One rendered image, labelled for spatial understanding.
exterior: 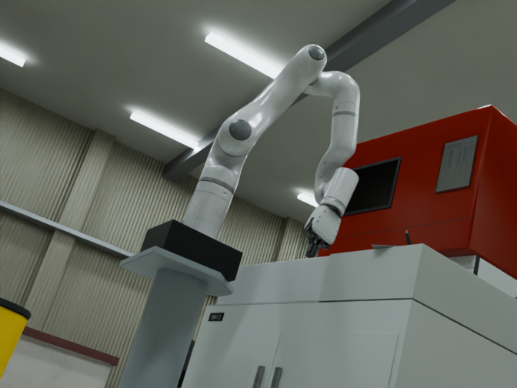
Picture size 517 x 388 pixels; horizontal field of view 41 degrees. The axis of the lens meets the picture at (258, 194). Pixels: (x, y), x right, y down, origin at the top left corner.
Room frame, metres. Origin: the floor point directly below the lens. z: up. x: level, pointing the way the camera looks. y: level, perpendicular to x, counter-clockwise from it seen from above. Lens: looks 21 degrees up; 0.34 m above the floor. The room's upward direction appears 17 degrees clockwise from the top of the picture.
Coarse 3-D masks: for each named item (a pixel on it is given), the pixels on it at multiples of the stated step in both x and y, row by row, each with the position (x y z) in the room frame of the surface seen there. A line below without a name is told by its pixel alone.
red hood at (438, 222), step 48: (384, 144) 2.66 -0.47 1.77; (432, 144) 2.42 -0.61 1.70; (480, 144) 2.21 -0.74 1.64; (384, 192) 2.60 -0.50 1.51; (432, 192) 2.37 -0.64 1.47; (480, 192) 2.21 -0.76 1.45; (336, 240) 2.80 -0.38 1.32; (384, 240) 2.55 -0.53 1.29; (432, 240) 2.34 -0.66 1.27; (480, 240) 2.23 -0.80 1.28
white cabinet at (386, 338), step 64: (256, 320) 2.14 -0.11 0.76; (320, 320) 1.88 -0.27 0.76; (384, 320) 1.67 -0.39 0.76; (448, 320) 1.68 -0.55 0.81; (192, 384) 2.36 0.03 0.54; (256, 384) 2.04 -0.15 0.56; (320, 384) 1.82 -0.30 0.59; (384, 384) 1.63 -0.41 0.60; (448, 384) 1.70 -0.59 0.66; (512, 384) 1.83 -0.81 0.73
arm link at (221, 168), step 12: (216, 144) 2.03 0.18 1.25; (216, 156) 2.06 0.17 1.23; (228, 156) 2.02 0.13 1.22; (204, 168) 2.02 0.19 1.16; (216, 168) 1.98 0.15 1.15; (228, 168) 2.01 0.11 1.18; (240, 168) 2.09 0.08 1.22; (204, 180) 1.99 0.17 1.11; (216, 180) 1.98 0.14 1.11; (228, 180) 1.99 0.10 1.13
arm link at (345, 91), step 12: (324, 72) 2.08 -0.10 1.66; (336, 72) 2.04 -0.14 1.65; (312, 84) 2.09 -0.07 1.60; (324, 84) 2.06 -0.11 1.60; (336, 84) 2.02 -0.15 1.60; (348, 84) 2.02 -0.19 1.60; (336, 96) 2.04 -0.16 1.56; (348, 96) 2.02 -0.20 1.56; (336, 108) 2.05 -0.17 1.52; (348, 108) 2.02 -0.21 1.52
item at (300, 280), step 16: (240, 272) 2.29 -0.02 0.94; (256, 272) 2.21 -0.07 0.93; (272, 272) 2.13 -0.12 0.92; (288, 272) 2.06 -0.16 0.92; (304, 272) 1.99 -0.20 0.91; (320, 272) 1.92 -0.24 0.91; (240, 288) 2.27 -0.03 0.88; (256, 288) 2.18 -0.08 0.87; (272, 288) 2.11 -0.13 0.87; (288, 288) 2.04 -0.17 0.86; (304, 288) 1.97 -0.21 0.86; (320, 288) 1.91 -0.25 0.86; (224, 304) 2.33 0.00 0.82
